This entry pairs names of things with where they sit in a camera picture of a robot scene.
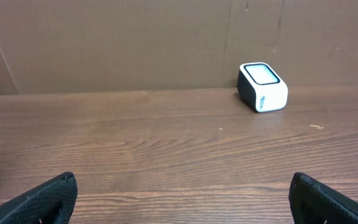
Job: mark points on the white barcode scanner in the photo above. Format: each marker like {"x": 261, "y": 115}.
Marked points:
{"x": 261, "y": 88}

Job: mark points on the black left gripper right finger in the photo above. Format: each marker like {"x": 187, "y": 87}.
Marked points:
{"x": 313, "y": 202}

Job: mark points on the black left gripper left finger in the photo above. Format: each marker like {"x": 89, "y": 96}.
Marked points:
{"x": 50, "y": 202}

